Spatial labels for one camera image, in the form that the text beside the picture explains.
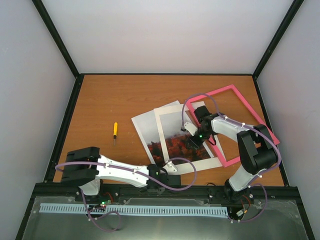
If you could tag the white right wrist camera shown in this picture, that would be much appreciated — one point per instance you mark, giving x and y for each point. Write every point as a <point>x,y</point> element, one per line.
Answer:
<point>189,127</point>

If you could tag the clear glass pane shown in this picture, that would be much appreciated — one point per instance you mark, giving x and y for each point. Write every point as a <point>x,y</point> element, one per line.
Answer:
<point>176,140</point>

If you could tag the pink wooden picture frame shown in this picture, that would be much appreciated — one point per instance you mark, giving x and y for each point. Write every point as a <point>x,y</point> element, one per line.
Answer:
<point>219,153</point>

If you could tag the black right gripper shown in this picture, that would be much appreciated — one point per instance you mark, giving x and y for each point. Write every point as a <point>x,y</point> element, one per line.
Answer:
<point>195,144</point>

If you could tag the clear acrylic front panel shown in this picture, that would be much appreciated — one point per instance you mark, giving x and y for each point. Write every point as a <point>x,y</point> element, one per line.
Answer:
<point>280,221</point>

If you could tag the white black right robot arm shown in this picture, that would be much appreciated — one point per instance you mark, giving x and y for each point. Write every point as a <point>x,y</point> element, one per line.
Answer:
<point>257,151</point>

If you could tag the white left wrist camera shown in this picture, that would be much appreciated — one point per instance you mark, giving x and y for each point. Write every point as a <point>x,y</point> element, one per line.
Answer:
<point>170,168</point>

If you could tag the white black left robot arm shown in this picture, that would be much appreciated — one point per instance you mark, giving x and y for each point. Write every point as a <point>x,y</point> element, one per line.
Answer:
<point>86,168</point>

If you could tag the yellow handled screwdriver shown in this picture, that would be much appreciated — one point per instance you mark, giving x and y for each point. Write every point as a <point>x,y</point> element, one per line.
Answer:
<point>115,133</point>

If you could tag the white mat board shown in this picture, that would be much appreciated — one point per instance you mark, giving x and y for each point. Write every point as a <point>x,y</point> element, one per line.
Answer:
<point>184,165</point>

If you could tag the autumn forest photo print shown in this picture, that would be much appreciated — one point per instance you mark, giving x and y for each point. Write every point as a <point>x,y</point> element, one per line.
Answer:
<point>148,132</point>

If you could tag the light blue slotted cable duct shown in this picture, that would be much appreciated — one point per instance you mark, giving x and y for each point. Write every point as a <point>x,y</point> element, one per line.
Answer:
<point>137,210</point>

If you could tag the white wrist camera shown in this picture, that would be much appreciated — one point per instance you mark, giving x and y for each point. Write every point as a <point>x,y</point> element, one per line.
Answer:
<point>189,127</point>
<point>170,168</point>

